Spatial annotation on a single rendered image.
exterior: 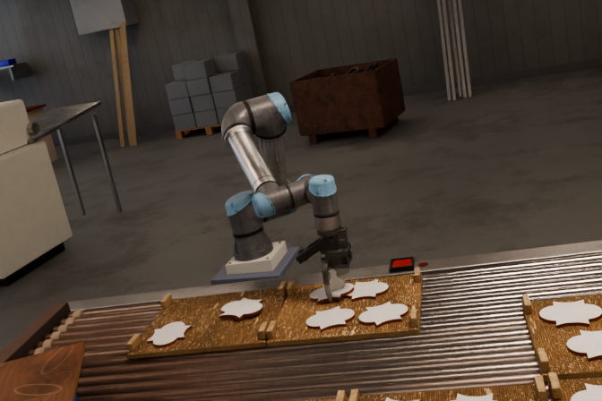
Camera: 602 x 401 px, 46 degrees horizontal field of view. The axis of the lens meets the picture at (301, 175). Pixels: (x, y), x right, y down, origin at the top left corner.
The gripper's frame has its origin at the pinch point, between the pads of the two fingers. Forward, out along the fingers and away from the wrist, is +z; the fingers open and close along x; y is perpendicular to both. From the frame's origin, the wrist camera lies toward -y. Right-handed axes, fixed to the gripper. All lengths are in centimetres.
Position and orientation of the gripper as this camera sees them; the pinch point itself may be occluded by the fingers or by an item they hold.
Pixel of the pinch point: (331, 291)
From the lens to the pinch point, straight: 214.8
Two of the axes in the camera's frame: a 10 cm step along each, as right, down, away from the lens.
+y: 9.7, -0.9, -2.2
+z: 1.5, 9.6, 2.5
